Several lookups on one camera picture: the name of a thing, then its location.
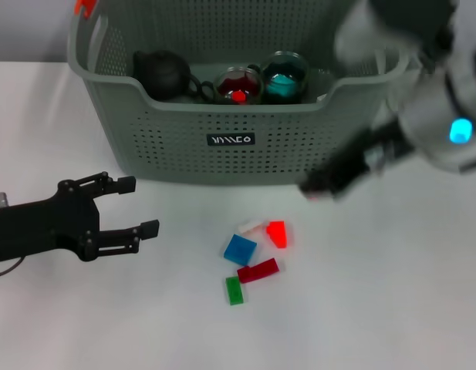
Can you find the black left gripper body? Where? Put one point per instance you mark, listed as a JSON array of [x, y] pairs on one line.
[[41, 227]]

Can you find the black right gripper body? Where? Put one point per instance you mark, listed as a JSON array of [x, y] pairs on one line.
[[353, 165]]

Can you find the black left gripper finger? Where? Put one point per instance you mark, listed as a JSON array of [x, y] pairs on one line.
[[149, 229], [126, 185]]

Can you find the small red toy brick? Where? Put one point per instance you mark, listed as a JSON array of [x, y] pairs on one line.
[[238, 96], [318, 197]]

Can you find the glass teacup black holder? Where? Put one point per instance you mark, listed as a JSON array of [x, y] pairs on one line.
[[306, 77], [257, 66], [257, 88], [299, 73]]

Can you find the cyan square toy plate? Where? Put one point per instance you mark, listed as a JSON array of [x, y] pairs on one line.
[[282, 86]]

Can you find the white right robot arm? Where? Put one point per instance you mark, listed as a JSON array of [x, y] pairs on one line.
[[434, 127]]

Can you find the grey perforated storage bin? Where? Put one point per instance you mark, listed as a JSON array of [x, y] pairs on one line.
[[260, 154]]

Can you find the silver left wrist stub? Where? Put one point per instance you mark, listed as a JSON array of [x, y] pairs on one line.
[[2, 199]]

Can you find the blue square toy plate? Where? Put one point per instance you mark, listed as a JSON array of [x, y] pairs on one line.
[[240, 250]]

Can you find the red sloped toy brick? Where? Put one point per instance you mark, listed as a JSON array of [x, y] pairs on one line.
[[278, 233]]

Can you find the green toy brick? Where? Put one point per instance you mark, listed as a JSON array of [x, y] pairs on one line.
[[235, 291]]

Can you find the dark clay teapot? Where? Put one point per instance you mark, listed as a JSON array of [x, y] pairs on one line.
[[164, 75]]

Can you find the dark red long brick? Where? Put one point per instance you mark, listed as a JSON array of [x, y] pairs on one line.
[[258, 270]]

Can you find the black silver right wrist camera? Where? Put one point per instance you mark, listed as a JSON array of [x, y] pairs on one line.
[[395, 23]]

